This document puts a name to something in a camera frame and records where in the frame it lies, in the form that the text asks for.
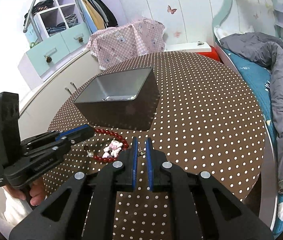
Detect person's left hand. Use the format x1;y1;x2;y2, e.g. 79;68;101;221
3;177;46;206

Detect hanging clothes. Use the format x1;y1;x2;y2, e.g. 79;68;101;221
75;0;118;34

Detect pearl earring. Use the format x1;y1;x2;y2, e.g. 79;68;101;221
83;142;94;158

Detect pink white bear charm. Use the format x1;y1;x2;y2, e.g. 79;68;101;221
102;140;123;158

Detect red white storage stool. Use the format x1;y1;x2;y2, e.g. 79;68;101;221
165;42;221;62

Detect beige curved cabinet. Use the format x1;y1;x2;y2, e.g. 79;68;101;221
0;48;102;205

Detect red bead bracelet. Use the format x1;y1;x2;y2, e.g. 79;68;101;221
92;128;130;164

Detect mint drawer unit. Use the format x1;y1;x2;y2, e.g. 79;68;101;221
18;23;90;90

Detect purple white shelf unit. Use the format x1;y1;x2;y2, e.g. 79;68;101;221
23;0;84;47

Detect teal bed sheet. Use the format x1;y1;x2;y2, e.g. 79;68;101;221
223;49;283;238

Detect pink bear patterned cloth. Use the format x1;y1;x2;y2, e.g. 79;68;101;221
86;18;165;70

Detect dark metal tin box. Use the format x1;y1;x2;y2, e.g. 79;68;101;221
74;67;160;131

